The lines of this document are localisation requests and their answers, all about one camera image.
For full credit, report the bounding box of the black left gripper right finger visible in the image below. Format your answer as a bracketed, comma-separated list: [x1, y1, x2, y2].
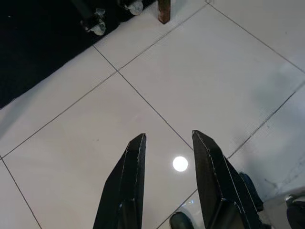
[192, 130, 260, 229]

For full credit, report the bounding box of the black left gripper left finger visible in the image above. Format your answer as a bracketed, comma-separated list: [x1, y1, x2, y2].
[92, 133, 147, 229]

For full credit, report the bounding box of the black robot right foot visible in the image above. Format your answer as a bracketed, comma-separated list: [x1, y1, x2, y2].
[239, 171, 264, 212]

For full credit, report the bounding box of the black robot foot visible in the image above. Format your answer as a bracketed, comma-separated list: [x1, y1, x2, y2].
[239, 171, 264, 212]
[170, 211, 194, 229]

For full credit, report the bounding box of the black robot left foot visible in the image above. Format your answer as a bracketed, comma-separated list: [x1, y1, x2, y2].
[170, 211, 194, 229]

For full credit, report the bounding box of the grey robot right leg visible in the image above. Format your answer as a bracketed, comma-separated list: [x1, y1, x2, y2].
[285, 193, 305, 229]

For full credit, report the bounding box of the white swivel caster wheel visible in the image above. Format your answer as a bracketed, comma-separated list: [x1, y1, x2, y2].
[80, 8, 107, 36]
[132, 0, 144, 15]

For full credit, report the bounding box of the black floor mat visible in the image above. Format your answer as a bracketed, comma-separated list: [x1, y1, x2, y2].
[0, 0, 161, 110]

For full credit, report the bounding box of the dark wooden table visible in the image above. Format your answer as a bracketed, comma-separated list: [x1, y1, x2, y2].
[156, 0, 171, 24]

